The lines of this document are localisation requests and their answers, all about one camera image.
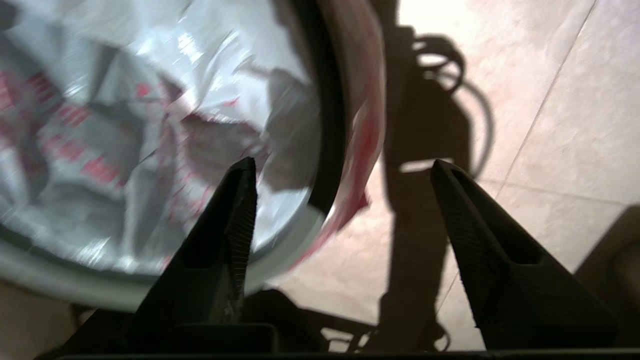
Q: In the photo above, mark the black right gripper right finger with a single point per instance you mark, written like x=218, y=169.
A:
x=520, y=285

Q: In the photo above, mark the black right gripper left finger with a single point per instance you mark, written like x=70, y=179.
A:
x=200, y=290

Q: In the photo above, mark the white plastic bag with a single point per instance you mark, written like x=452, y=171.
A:
x=150, y=125

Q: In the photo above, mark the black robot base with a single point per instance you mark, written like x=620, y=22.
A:
x=300, y=325

